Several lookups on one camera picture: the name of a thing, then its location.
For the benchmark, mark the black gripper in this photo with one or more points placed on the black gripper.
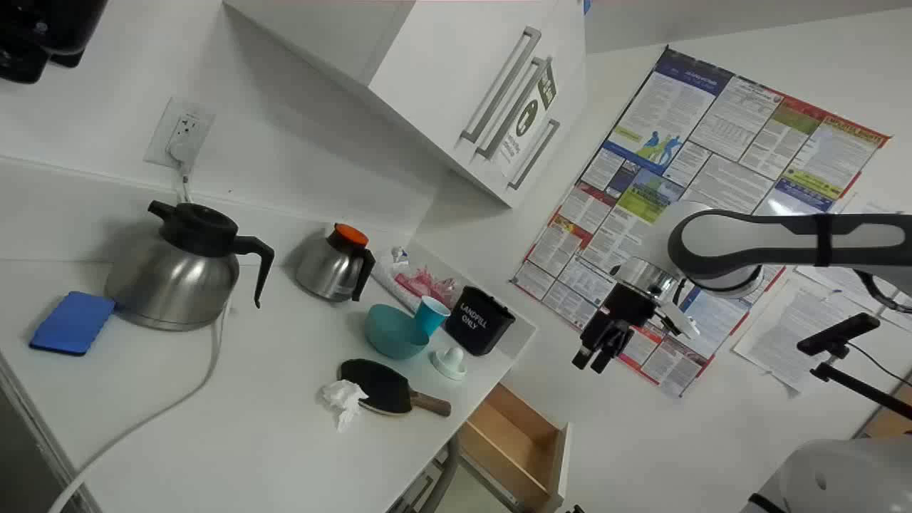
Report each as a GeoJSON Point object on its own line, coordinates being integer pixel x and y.
{"type": "Point", "coordinates": [622, 308]}

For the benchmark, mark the white paper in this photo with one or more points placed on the white paper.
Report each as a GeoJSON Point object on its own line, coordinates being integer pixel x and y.
{"type": "Point", "coordinates": [339, 399]}

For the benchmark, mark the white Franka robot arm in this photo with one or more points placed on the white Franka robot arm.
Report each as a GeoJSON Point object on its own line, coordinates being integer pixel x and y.
{"type": "Point", "coordinates": [786, 244]}

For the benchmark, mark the open wooden drawer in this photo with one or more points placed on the open wooden drawer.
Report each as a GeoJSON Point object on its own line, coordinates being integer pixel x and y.
{"type": "Point", "coordinates": [507, 442]}

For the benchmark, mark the black landfill bin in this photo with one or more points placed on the black landfill bin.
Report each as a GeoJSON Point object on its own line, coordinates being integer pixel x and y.
{"type": "Point", "coordinates": [475, 322]}

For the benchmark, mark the white round lid with knob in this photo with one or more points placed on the white round lid with knob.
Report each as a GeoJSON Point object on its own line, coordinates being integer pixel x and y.
{"type": "Point", "coordinates": [446, 363]}

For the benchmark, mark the teal plastic cup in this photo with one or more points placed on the teal plastic cup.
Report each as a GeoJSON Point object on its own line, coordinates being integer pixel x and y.
{"type": "Point", "coordinates": [431, 314]}

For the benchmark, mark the pink patterned packet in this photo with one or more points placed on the pink patterned packet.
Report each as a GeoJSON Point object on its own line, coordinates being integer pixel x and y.
{"type": "Point", "coordinates": [423, 282]}

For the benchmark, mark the teal bowl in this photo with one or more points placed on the teal bowl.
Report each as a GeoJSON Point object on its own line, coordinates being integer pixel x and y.
{"type": "Point", "coordinates": [391, 334]}

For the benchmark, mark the black table tennis paddle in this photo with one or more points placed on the black table tennis paddle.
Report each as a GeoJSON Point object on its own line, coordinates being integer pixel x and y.
{"type": "Point", "coordinates": [380, 386]}

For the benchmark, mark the stay safe sign sheet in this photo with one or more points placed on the stay safe sign sheet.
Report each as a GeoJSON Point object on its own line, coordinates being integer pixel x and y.
{"type": "Point", "coordinates": [524, 117]}

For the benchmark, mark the small steel carafe orange lid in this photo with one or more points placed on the small steel carafe orange lid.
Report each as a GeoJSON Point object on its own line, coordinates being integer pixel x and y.
{"type": "Point", "coordinates": [322, 268]}

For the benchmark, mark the blue sponge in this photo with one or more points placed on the blue sponge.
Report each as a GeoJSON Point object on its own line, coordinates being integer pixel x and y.
{"type": "Point", "coordinates": [72, 322]}

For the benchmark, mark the black coffee machine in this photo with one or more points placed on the black coffee machine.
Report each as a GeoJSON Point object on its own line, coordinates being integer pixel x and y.
{"type": "Point", "coordinates": [44, 33]}

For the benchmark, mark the white printed wall sheet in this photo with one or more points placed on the white printed wall sheet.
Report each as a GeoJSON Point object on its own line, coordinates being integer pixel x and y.
{"type": "Point", "coordinates": [786, 322]}

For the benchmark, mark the black bar camera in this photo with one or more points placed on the black bar camera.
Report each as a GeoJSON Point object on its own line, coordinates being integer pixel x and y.
{"type": "Point", "coordinates": [839, 334]}

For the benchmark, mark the large colourful wall poster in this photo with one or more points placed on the large colourful wall poster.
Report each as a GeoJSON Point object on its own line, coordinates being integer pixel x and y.
{"type": "Point", "coordinates": [722, 123]}

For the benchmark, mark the black camera stand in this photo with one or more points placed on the black camera stand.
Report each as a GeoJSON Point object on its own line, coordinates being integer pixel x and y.
{"type": "Point", "coordinates": [863, 388]}

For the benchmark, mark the white wall cabinet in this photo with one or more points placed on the white wall cabinet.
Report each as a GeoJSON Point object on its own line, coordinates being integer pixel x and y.
{"type": "Point", "coordinates": [427, 57]}

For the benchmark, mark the white wall outlet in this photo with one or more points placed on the white wall outlet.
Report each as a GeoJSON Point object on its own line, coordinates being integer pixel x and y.
{"type": "Point", "coordinates": [193, 117]}

